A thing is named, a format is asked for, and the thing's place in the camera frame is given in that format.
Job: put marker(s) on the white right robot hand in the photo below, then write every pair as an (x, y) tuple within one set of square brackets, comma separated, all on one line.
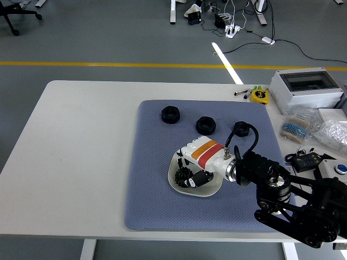
[(206, 154)]

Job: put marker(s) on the white box with blue button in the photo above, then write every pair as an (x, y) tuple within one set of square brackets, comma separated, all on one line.
[(330, 168)]

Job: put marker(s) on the large black gear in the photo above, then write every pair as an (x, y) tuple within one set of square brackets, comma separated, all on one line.
[(179, 175)]

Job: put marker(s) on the white crumpled cloth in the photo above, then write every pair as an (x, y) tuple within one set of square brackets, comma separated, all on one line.
[(193, 8)]

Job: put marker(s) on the yellow tape measure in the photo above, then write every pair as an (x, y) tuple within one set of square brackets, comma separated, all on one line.
[(259, 95)]

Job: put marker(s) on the grey electrical enclosure box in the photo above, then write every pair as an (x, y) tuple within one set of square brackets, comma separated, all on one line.
[(282, 89)]

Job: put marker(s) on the black office chair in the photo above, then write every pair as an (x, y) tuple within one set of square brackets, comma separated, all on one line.
[(15, 32)]

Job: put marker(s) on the black charger block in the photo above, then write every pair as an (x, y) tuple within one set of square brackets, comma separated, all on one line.
[(219, 21)]

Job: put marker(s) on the small black hex nut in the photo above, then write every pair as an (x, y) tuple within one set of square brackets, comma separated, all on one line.
[(242, 132)]

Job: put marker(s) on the white power strip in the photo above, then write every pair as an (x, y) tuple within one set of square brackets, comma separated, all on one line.
[(231, 31)]

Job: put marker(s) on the white table leg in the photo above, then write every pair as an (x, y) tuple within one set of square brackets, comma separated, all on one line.
[(290, 252), (88, 250)]

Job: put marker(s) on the black device box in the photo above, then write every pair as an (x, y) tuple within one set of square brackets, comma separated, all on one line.
[(194, 18)]

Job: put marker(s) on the purple and white card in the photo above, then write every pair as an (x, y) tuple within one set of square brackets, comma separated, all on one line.
[(288, 169)]

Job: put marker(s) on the white power adapter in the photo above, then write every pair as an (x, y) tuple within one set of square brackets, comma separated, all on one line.
[(268, 40)]

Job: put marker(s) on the blue-grey textured mat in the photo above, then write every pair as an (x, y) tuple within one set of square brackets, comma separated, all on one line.
[(151, 189)]

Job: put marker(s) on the white desk leg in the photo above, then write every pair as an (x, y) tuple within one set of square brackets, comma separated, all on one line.
[(261, 19), (172, 13)]

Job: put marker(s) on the white desk foot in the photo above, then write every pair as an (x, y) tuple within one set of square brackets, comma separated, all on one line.
[(40, 3)]

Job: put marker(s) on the silver metal tool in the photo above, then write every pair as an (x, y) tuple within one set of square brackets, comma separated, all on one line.
[(240, 92)]

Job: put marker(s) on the small black tool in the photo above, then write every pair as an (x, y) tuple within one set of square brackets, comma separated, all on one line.
[(246, 95)]

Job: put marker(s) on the clear bag of small parts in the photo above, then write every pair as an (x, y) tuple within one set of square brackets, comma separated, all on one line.
[(332, 132)]

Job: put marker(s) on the clear bag of resistor strips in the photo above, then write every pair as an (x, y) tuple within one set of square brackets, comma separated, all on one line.
[(294, 128)]

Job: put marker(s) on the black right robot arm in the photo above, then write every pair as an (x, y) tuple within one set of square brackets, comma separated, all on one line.
[(298, 205)]

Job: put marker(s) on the white square dish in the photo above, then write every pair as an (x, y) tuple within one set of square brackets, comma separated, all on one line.
[(200, 191)]

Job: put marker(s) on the large black hex nut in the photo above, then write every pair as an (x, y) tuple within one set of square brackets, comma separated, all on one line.
[(206, 130), (170, 119)]

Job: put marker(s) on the grey table bracket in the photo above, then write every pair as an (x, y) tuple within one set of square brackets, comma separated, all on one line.
[(340, 246)]

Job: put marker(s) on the flat white box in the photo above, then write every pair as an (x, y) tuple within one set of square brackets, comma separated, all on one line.
[(336, 113)]

